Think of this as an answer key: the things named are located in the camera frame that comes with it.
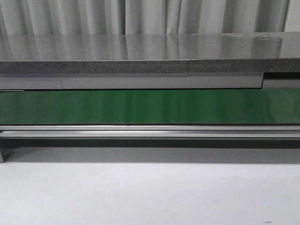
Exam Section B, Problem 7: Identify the green conveyor belt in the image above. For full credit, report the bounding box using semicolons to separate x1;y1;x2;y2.
0;89;300;125

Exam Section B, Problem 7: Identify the grey stone-edged shelf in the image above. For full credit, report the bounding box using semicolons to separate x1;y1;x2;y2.
0;32;300;90

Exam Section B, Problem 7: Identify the grey pleated curtain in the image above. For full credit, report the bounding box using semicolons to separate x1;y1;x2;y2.
0;0;300;35

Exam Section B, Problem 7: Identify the aluminium conveyor frame rail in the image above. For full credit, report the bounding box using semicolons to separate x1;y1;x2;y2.
0;125;300;164

